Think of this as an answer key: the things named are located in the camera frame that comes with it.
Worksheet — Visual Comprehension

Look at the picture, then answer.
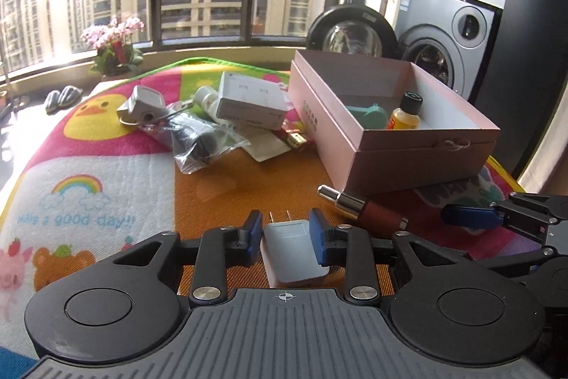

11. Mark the round washing machine door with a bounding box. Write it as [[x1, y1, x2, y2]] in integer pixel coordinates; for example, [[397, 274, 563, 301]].
[[306, 4, 400, 60]]

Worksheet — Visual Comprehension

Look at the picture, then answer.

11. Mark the plastic bag with black object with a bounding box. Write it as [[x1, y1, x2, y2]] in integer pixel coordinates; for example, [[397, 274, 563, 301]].
[[142, 112, 251, 175]]

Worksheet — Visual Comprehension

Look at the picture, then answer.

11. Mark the potted pink flower plant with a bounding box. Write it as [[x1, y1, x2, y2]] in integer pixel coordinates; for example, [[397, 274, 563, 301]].
[[81, 17, 145, 77]]

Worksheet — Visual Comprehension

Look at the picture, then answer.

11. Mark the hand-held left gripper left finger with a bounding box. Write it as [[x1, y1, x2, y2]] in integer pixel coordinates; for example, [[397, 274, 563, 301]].
[[111, 209, 263, 305]]

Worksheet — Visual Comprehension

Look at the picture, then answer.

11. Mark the white paper card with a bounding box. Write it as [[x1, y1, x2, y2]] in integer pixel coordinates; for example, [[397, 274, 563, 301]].
[[242, 135, 289, 162]]

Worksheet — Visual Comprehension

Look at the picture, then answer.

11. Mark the grey white small device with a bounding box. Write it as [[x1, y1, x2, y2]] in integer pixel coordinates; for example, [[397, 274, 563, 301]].
[[116, 85, 167, 126]]

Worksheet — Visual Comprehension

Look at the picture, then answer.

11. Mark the white carton box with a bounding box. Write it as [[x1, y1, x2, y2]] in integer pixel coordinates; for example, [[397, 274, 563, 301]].
[[216, 72, 289, 130]]

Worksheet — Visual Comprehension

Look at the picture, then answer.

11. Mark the red lighter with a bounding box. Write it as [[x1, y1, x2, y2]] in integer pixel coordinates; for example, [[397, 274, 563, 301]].
[[277, 119, 309, 151]]

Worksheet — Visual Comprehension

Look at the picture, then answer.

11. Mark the teal plastic object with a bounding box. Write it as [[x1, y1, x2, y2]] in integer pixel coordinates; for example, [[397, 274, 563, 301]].
[[345, 101, 388, 131]]

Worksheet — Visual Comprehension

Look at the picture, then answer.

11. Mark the white charger plug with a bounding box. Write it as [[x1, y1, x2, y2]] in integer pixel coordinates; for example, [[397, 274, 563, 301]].
[[262, 209, 330, 289]]

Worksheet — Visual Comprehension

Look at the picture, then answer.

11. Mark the colourful cartoon printed blanket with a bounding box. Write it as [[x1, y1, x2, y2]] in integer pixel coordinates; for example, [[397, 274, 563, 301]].
[[0, 57, 529, 357]]

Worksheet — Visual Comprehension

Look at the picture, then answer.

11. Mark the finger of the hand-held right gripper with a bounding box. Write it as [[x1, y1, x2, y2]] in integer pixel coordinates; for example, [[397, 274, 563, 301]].
[[480, 246, 562, 278], [441, 191, 568, 231]]

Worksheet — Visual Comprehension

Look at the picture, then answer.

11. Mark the white plastic bottle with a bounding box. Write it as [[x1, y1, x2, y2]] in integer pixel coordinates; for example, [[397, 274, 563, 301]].
[[195, 86, 231, 124]]

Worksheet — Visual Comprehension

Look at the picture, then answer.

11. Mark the pink cardboard box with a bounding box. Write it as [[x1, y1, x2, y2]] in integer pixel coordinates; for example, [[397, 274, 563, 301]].
[[288, 49, 501, 195]]

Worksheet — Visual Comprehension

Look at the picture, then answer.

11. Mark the grey washing machine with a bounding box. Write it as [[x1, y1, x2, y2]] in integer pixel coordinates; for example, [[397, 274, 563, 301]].
[[395, 0, 509, 102]]

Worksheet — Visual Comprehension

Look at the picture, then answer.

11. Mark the red-brown tube silver tip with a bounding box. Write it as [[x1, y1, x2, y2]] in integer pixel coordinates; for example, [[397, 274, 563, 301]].
[[317, 185, 409, 235]]

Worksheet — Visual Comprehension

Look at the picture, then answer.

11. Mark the small yellow bottle black cap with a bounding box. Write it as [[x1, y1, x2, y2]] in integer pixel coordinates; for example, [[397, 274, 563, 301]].
[[387, 92, 424, 131]]

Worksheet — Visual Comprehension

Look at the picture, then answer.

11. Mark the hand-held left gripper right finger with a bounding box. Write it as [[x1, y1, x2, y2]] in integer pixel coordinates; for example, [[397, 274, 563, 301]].
[[308, 207, 472, 305]]

